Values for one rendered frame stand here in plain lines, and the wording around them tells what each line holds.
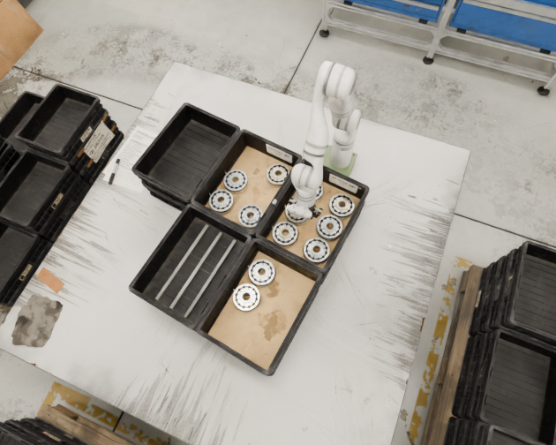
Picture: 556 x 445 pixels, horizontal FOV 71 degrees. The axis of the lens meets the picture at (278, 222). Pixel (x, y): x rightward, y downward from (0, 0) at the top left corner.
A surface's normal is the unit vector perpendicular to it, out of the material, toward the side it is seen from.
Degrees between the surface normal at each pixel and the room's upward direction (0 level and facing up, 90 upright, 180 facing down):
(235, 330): 0
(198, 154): 0
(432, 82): 0
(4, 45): 72
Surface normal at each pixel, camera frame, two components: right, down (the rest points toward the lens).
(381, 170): -0.04, -0.38
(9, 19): 0.86, 0.25
